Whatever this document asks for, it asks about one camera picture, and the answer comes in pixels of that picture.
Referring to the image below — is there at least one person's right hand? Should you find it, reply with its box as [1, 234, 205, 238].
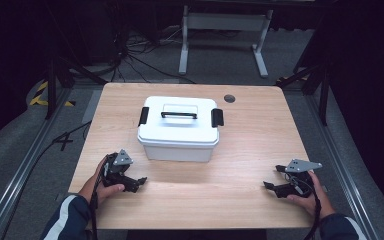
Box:
[286, 171, 336, 220]

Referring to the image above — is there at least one black floor cable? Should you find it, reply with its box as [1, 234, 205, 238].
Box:
[0, 120, 93, 240]

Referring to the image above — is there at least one black metal stand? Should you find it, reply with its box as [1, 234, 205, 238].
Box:
[275, 61, 335, 127]
[44, 54, 108, 120]

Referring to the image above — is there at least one white metal desk frame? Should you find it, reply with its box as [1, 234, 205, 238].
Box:
[178, 4, 274, 79]

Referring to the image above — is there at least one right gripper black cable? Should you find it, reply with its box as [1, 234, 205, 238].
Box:
[289, 176, 323, 240]

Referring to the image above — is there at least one aluminium floor rail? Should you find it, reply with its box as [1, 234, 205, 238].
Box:
[0, 85, 75, 240]
[303, 94, 383, 240]

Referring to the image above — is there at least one black box latch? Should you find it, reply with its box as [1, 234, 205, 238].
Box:
[210, 108, 225, 129]
[137, 106, 150, 128]

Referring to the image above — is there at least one white box lid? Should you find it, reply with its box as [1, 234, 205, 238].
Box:
[137, 95, 220, 146]

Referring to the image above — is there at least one yellow black floor tape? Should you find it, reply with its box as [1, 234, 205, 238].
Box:
[29, 80, 77, 108]

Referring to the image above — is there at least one black lid handle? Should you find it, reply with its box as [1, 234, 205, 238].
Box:
[160, 111, 198, 120]

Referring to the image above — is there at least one tangle of black floor cables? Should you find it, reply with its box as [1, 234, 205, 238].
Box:
[108, 19, 198, 85]

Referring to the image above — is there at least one white plastic storage box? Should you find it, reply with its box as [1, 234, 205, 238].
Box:
[139, 137, 218, 164]

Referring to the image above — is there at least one person's left hand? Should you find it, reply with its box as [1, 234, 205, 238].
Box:
[78, 157, 126, 205]

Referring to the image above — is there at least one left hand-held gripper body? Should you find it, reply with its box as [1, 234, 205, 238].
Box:
[100, 148, 134, 190]

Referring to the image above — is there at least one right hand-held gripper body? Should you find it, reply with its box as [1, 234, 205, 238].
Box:
[284, 158, 323, 197]

